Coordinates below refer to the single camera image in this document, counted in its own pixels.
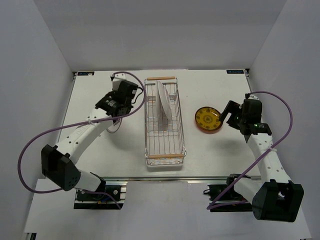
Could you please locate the yellow patterned plate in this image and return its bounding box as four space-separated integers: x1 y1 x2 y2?
194 106 221 129

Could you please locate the orange translucent plate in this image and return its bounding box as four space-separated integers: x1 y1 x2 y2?
194 119 223 134

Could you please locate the white plate with red characters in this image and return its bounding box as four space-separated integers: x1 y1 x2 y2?
106 118 123 134

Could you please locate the plain white plate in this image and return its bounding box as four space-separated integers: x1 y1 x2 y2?
155 81 172 120

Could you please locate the metal wire dish rack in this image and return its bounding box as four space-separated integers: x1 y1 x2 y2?
144 76 187 168

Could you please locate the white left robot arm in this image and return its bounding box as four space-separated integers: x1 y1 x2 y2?
41 79 139 200

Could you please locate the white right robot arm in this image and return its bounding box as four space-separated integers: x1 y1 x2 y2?
219 97 304 223

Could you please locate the blue table label right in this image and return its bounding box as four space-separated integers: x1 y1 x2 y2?
226 69 244 74

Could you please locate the blue table label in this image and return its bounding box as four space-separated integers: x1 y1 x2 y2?
77 71 95 76
226 69 244 74

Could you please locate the blue table label left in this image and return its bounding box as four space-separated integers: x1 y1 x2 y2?
77 71 95 76

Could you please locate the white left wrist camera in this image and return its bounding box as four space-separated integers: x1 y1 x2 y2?
111 74 127 91

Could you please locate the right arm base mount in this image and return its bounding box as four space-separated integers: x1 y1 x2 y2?
203 174 253 213

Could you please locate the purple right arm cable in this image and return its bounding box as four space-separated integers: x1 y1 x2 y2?
206 90 293 210

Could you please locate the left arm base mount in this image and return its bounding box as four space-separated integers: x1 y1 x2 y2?
73 183 127 210

